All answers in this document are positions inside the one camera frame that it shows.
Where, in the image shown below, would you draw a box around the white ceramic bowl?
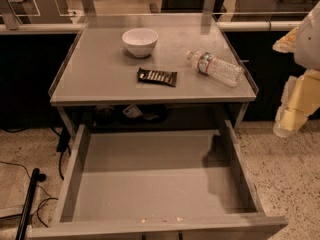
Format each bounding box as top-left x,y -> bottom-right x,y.
122,28 -> 158,58

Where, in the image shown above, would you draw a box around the grey open top drawer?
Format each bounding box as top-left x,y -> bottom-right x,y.
28,121 -> 287,240

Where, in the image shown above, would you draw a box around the black floor cable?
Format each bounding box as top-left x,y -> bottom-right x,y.
0,127 -> 73,228

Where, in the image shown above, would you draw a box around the white horizontal rail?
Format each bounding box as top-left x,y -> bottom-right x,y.
0,20 -> 303,36

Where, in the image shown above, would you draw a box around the black pole on floor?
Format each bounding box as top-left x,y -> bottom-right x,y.
15,168 -> 46,240

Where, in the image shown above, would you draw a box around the grey cabinet table frame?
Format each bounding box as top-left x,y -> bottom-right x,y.
50,14 -> 257,134

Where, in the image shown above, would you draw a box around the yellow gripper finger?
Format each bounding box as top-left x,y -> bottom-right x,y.
273,69 -> 320,138
273,27 -> 298,53

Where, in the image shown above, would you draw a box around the dark items under tabletop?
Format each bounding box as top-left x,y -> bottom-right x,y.
93,104 -> 167,125

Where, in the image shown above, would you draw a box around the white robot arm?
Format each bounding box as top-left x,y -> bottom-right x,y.
273,9 -> 320,138

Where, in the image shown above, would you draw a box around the clear plastic water bottle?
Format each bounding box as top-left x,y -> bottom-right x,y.
187,51 -> 244,88

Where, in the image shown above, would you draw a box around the dark chocolate bar wrapper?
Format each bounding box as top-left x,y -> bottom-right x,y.
137,68 -> 177,87

